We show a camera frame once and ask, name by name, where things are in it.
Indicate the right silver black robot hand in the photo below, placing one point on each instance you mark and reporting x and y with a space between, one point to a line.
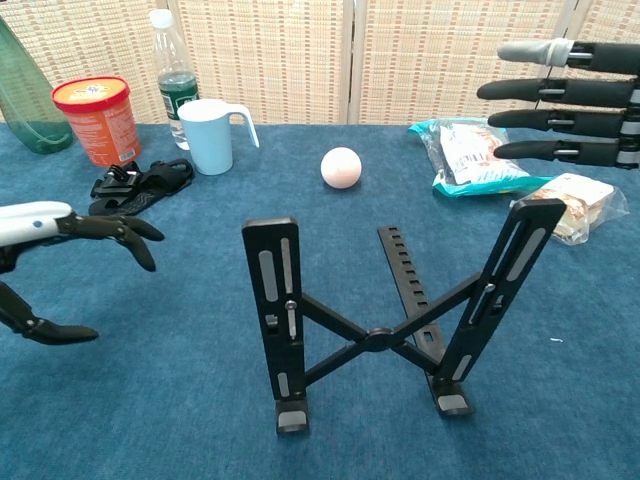
590 92

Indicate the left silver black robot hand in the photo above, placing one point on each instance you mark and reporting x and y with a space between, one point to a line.
35 220

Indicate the black folding laptop stand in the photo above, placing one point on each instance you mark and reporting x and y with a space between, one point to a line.
263 295

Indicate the green plastic spray bottle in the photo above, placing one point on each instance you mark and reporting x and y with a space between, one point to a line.
30 120

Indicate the clear wrapped bread slice pack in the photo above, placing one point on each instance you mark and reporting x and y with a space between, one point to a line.
585 200

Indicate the orange tub with red lid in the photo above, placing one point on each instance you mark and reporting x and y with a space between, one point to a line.
105 130

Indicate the teal plastic snack package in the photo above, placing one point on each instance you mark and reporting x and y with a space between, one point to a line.
465 170

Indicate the clear water bottle green label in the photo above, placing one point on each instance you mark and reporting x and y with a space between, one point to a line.
172 60

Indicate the blue felt table cover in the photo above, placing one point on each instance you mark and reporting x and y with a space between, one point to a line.
150 400

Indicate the pale pink ball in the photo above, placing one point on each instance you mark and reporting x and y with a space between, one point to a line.
340 168

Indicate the woven bamboo folding screen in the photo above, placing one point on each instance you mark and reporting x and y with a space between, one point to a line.
275 60

